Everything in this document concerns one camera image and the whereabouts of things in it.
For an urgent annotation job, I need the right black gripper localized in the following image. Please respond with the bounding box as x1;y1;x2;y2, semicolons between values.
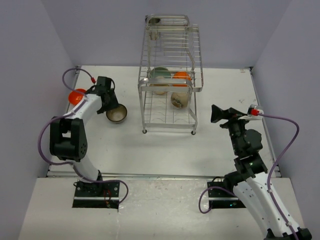
210;104;252;154

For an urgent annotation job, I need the cream beige bowl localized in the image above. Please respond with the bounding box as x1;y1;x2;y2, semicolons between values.
149;76;169;96

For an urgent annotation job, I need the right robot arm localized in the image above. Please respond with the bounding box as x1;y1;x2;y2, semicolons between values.
210;104;312;240

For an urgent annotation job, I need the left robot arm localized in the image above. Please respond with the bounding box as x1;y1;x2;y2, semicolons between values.
49;76;119;197

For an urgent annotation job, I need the orange bowl in rack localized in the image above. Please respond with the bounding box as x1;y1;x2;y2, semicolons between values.
172;71;192;87

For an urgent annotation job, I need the green bowl in rack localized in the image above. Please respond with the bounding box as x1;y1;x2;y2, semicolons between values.
150;66;171;79

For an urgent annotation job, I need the metal two-tier dish rack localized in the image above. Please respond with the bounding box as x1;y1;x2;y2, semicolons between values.
137;14;204;135

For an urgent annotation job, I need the orange bowl on table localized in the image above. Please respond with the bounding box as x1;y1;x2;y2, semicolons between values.
68;88;86;106

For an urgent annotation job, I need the metal utensil cup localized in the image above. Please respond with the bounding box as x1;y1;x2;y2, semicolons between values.
147;18;161;41

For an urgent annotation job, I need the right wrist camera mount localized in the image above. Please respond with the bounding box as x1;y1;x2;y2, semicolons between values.
238;104;264;121

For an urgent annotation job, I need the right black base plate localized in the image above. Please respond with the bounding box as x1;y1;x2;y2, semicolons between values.
207;177;246;209

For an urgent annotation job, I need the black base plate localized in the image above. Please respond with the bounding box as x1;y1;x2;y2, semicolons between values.
207;177;246;209
72;181;120;210

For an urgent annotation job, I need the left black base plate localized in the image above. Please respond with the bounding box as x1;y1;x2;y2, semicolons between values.
72;181;120;210

